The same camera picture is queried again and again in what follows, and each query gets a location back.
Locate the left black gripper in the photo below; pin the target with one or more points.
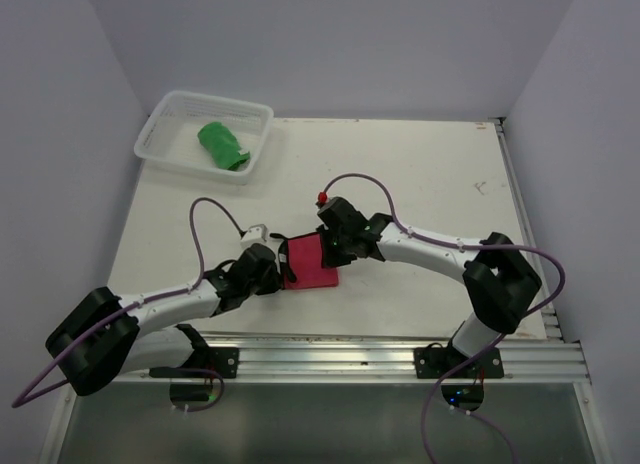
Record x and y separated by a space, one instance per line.
274 282

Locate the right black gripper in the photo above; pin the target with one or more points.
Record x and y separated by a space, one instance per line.
329 259

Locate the green microfiber towel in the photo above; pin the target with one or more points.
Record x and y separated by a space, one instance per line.
223 146

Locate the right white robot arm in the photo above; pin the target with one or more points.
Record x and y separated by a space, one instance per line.
499 281

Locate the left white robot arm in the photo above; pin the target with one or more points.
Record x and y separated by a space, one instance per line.
107 335

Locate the white plastic basket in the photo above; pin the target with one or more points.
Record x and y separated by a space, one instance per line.
169 137

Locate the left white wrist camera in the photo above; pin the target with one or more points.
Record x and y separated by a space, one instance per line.
256 234

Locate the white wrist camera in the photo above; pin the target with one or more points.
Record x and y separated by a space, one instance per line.
256 234
322 199

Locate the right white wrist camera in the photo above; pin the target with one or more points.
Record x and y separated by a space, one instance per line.
322 199

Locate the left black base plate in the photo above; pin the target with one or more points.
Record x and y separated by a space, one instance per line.
208 363

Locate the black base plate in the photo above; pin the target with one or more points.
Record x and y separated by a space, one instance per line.
208 363
435 360

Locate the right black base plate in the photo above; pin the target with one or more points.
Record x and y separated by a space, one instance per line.
435 360

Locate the aluminium mounting rail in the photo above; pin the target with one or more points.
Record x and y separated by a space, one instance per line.
359 360

